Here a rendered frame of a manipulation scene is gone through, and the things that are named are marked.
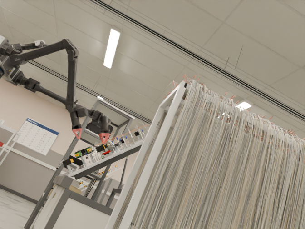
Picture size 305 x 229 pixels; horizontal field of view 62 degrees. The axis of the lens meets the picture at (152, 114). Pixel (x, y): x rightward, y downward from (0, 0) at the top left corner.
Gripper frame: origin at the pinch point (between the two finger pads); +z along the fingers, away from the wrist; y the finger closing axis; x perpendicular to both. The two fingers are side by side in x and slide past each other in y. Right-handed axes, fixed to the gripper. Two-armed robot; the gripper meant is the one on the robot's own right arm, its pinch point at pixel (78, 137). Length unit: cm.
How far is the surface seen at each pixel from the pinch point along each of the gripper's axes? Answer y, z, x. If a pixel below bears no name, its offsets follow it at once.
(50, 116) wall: 784, -174, 41
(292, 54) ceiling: 34, -52, -274
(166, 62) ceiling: 188, -115, -178
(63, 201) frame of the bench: -30, 37, 17
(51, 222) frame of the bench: -31, 47, 25
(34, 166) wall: 766, -6, 118
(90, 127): 106, -19, -20
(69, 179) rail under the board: -28.9, 26.1, 11.5
